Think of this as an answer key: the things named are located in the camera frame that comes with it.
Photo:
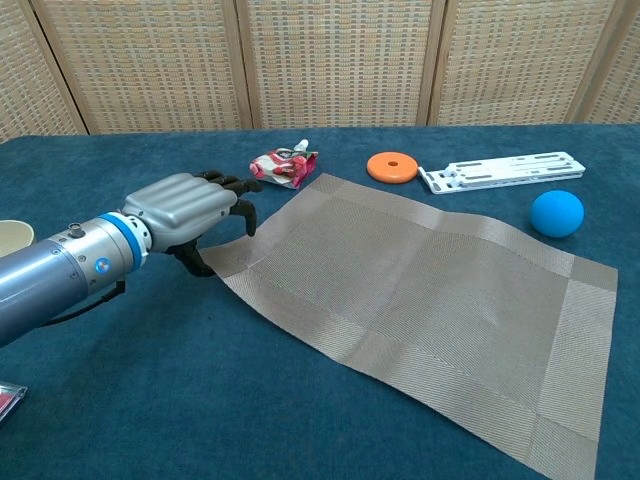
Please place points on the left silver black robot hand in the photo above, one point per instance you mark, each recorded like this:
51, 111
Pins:
185, 205

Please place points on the cream round bowl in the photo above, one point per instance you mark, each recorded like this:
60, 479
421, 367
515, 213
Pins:
15, 237

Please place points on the brown woven placemat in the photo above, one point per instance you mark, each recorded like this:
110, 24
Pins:
425, 300

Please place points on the crumpled red drink pouch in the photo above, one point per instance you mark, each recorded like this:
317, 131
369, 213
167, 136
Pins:
285, 167

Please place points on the orange disc with hole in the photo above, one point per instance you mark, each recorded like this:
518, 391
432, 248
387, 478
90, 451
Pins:
380, 170

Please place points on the dark blue table cloth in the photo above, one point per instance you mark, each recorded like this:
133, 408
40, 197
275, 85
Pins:
150, 400

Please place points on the woven bamboo folding screen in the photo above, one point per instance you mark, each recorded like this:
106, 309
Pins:
340, 60

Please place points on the red card in clear case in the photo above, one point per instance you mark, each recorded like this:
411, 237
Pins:
9, 402

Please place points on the white folding stand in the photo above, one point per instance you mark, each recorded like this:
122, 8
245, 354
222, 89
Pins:
500, 172

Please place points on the blue ball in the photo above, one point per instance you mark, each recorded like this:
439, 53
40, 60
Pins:
556, 214

